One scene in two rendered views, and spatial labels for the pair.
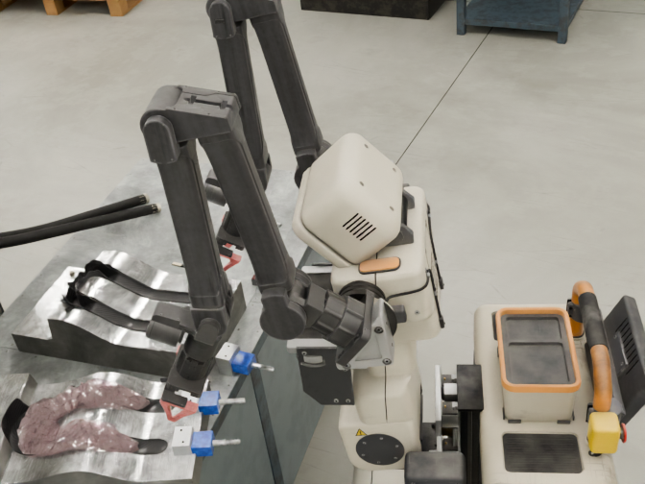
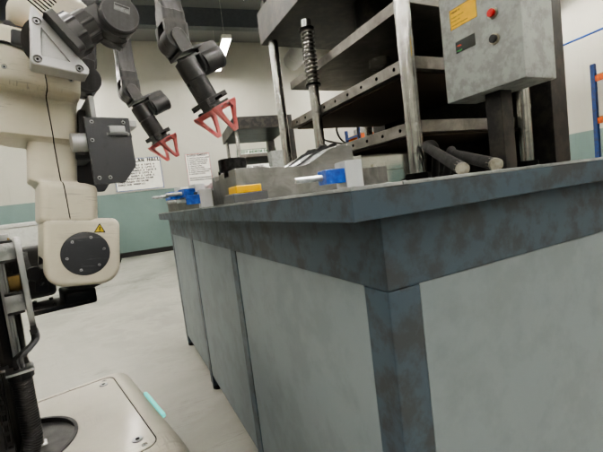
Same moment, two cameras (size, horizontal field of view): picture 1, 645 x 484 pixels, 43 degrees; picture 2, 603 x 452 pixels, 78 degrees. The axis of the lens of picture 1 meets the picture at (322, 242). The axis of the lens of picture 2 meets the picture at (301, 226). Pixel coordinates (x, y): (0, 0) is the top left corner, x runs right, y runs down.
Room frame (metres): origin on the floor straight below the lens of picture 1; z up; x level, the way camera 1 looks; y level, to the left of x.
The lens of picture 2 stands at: (2.33, -0.42, 0.80)
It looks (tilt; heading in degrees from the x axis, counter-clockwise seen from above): 5 degrees down; 132
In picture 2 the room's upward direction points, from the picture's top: 7 degrees counter-clockwise
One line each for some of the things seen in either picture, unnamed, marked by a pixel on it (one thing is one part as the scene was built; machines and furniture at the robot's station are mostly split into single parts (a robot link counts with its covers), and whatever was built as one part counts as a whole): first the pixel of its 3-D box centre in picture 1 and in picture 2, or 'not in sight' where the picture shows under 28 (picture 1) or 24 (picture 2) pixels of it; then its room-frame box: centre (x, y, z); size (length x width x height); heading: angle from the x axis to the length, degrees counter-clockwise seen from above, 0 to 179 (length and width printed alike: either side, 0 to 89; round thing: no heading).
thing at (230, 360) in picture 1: (248, 363); (188, 200); (1.33, 0.20, 0.83); 0.13 x 0.05 x 0.05; 64
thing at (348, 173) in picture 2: not in sight; (327, 177); (1.89, 0.16, 0.83); 0.13 x 0.05 x 0.05; 59
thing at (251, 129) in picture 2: not in sight; (263, 186); (-2.21, 3.84, 1.03); 1.54 x 0.94 x 2.06; 150
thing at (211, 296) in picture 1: (193, 224); (120, 35); (1.07, 0.20, 1.40); 0.11 x 0.06 x 0.43; 170
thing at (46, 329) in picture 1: (127, 308); (299, 174); (1.53, 0.49, 0.87); 0.50 x 0.26 x 0.14; 68
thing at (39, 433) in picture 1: (78, 416); not in sight; (1.17, 0.54, 0.90); 0.26 x 0.18 x 0.08; 85
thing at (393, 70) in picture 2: not in sight; (390, 101); (1.33, 1.57, 1.26); 1.10 x 0.74 x 0.05; 158
